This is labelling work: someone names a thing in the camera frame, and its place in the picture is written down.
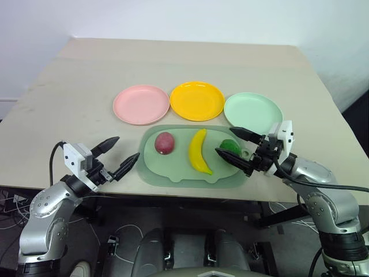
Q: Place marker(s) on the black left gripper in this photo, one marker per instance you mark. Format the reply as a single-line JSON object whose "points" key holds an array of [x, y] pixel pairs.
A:
{"points": [[99, 172]]}

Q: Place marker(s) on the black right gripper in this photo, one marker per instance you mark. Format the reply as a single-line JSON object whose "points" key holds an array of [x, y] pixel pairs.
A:
{"points": [[263, 155]]}

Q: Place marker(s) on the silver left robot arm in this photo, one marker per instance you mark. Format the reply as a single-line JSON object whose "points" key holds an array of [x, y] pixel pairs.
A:
{"points": [[43, 213]]}

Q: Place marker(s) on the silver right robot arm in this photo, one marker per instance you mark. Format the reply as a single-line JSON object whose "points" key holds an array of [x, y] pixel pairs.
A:
{"points": [[328, 202]]}

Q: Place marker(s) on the green round fruit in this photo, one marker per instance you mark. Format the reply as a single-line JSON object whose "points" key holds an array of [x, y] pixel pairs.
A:
{"points": [[229, 145]]}

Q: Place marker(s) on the light green round plate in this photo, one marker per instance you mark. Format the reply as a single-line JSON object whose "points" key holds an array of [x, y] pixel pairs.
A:
{"points": [[251, 111]]}

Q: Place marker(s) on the red round fruit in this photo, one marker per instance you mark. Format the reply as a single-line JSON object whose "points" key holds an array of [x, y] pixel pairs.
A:
{"points": [[164, 142]]}

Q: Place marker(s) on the pink round plate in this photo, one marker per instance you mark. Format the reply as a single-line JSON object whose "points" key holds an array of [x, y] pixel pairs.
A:
{"points": [[141, 104]]}

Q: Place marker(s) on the yellow round plate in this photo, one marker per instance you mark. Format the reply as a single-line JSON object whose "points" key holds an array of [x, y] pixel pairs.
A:
{"points": [[197, 100]]}

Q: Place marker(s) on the yellow banana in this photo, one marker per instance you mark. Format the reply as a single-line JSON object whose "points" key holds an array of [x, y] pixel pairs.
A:
{"points": [[196, 153]]}

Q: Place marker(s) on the pale green serving tray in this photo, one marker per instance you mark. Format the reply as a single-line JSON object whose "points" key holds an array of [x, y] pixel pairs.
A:
{"points": [[178, 170]]}

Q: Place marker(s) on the dark rounded robot legs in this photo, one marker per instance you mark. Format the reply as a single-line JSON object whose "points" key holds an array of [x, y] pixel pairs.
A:
{"points": [[190, 254]]}

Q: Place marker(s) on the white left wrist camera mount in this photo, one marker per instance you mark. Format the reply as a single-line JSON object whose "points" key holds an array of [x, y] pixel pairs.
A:
{"points": [[75, 161]]}

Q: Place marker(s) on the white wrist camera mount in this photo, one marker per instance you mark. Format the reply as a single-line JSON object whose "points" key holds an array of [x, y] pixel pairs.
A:
{"points": [[75, 161], [284, 138]]}

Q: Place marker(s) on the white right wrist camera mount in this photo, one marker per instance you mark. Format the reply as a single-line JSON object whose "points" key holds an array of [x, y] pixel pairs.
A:
{"points": [[284, 138]]}

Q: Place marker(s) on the black table frame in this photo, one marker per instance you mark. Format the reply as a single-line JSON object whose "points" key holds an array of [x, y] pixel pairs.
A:
{"points": [[259, 215]]}

